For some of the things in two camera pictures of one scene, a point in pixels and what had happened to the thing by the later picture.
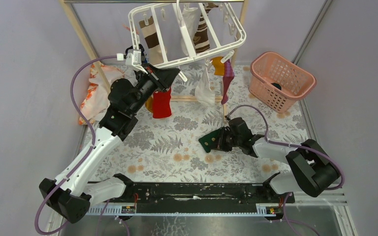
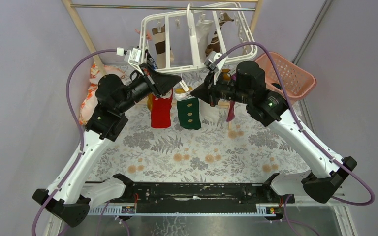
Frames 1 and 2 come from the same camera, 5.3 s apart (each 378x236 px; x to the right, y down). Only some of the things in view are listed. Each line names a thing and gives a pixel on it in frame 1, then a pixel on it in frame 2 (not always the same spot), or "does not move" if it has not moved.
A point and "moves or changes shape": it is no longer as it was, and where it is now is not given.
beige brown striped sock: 152,41 → 159,39
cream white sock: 190,16 → 204,27
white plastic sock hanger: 169,35 moves or changes shape
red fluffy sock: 161,107 moves or changes shape
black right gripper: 221,145 → 207,92
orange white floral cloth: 96,103 does not move
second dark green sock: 276,85 does not move
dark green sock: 210,141 → 189,113
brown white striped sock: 202,37 → 214,46
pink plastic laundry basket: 267,68 does not move
